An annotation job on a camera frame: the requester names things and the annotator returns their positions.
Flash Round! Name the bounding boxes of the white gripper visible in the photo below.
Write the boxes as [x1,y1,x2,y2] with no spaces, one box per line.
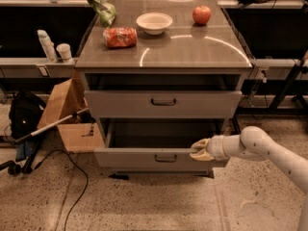
[190,135,228,162]

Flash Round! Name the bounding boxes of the grey drawer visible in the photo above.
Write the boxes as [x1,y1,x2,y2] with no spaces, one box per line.
[95,118,224,172]
[110,170,215,178]
[85,73,242,118]

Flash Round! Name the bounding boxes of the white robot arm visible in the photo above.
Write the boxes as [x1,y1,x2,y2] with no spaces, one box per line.
[190,126,308,231]

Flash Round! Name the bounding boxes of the grey drawer cabinet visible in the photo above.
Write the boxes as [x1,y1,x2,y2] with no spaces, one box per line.
[74,0,254,180]

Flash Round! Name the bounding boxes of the grey bottom drawer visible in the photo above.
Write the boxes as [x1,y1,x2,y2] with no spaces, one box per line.
[110,170,215,178]

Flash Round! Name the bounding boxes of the grey top drawer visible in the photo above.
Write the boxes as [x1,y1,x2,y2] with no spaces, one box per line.
[85,73,242,118]

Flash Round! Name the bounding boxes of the white and black pole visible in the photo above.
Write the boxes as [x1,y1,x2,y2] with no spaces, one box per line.
[13,108,89,144]

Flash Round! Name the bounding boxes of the red apple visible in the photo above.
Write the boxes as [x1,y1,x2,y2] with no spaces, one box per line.
[192,6,212,25]

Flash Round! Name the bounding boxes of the white bowl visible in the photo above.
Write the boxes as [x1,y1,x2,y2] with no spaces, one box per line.
[136,13,173,35]

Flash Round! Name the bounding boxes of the orange snack bag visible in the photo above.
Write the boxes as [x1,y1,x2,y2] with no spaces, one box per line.
[103,28,137,48]

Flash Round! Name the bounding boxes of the brown cardboard box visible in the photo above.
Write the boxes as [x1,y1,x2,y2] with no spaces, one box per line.
[38,72,104,153]

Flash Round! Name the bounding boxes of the white paper cup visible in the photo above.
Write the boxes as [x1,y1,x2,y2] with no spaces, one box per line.
[56,43,73,64]

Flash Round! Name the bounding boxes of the black backpack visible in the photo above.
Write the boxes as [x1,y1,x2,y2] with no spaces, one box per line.
[9,90,46,139]

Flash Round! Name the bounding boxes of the white bottle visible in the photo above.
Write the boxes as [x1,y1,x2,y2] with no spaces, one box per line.
[37,30,58,63]

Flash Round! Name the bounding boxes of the black headphones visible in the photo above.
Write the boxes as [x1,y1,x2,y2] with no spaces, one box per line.
[0,160,21,176]

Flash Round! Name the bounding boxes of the green chip bag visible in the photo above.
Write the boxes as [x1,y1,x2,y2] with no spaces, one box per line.
[87,0,116,28]

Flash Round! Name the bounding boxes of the black floor cable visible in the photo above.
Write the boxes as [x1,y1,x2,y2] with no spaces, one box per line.
[33,149,90,231]

